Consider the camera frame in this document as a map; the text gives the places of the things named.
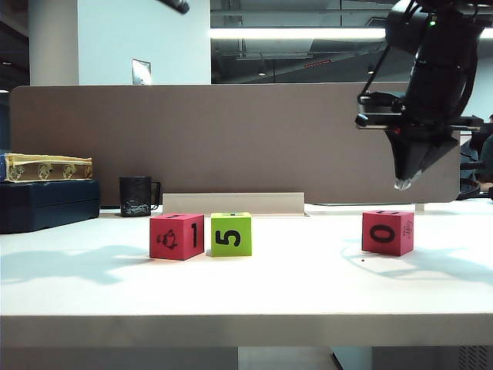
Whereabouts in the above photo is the black office chair headrest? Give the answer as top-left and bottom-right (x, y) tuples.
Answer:
(468, 129), (493, 154)

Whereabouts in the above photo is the dark blue case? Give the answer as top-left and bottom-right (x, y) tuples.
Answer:
(0, 180), (101, 235)

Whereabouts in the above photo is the long ceiling light strip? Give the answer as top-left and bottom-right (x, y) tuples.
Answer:
(210, 28), (493, 40)

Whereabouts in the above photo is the grey vented under-desk panel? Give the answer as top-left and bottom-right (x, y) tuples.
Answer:
(371, 345), (493, 370)

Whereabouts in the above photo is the seated person in background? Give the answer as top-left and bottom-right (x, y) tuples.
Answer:
(458, 113), (493, 203)

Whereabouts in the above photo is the pink block with 0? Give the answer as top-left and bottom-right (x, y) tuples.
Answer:
(361, 210), (415, 257)

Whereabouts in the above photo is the silver wall plaque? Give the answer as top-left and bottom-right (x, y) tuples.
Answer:
(131, 58), (152, 86)

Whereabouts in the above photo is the beige cable tray flap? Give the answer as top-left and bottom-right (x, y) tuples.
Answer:
(153, 193), (311, 219)

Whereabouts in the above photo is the green block with 5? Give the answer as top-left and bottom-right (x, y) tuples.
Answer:
(210, 212), (253, 258)

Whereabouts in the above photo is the brown desk divider panel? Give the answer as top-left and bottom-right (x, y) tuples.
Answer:
(9, 82), (462, 206)

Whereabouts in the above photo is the black mug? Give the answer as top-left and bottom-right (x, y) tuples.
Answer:
(119, 176), (162, 218)

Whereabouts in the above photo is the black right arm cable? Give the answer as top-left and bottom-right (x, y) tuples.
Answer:
(357, 38), (394, 99)

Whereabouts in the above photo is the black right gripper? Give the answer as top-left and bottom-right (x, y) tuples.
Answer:
(354, 109), (482, 192)

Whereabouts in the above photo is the pink block with 1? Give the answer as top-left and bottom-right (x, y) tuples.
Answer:
(149, 213), (206, 261)

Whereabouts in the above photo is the yellow patterned box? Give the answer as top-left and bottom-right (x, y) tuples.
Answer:
(0, 153), (94, 184)

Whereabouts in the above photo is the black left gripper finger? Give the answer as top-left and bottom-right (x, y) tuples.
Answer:
(153, 0), (192, 15)

